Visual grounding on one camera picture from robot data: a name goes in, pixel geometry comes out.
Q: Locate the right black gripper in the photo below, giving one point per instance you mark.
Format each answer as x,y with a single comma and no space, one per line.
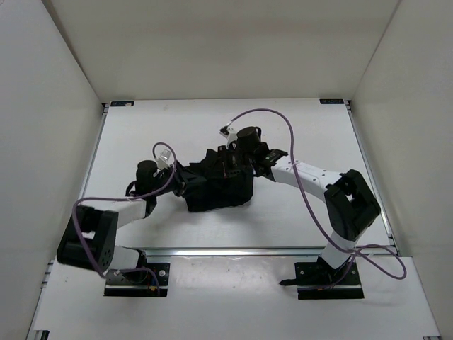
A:
223,166

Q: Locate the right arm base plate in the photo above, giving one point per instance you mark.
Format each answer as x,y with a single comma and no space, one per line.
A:
314,282

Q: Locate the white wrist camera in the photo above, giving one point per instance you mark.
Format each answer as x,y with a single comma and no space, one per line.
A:
164,160
229,134

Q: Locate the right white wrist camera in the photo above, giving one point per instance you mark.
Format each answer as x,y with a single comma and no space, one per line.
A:
229,134

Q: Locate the blue table label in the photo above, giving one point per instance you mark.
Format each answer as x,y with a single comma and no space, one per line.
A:
331,101
121,103

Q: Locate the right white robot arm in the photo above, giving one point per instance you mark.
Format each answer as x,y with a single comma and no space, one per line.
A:
350,203

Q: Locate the black pleated skirt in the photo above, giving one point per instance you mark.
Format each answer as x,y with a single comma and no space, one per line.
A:
219,192

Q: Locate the front aluminium rail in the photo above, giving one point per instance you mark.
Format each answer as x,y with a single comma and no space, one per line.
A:
233,252

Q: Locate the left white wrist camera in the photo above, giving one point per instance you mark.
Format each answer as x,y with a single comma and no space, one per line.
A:
164,160

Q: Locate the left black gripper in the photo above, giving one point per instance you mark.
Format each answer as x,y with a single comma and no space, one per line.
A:
185,180

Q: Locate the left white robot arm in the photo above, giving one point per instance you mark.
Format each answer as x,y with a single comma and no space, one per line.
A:
90,236

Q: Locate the left blue table label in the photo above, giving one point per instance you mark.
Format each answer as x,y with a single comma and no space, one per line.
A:
121,103

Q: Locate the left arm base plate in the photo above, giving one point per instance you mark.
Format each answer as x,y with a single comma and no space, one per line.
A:
152,283

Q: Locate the right blue table label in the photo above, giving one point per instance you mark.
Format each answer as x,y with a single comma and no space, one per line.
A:
331,101

